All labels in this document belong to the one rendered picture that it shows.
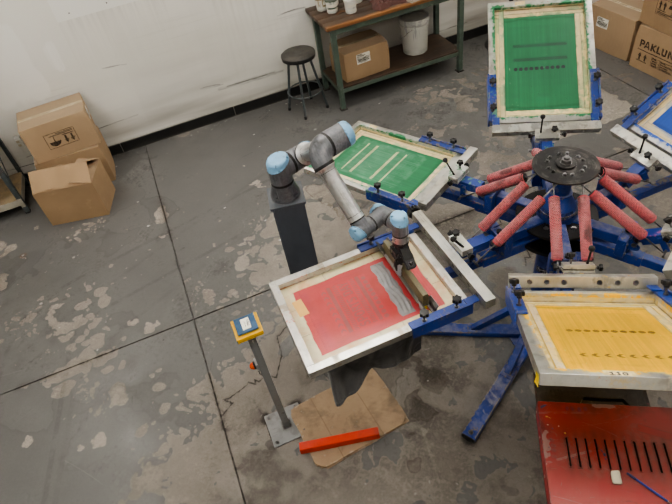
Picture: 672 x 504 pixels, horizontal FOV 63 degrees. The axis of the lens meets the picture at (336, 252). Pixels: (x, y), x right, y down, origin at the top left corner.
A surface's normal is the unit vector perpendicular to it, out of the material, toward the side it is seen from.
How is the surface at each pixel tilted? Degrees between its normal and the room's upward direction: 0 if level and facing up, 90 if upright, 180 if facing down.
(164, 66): 90
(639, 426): 0
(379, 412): 0
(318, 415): 0
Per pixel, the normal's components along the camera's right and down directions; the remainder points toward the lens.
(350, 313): -0.14, -0.70
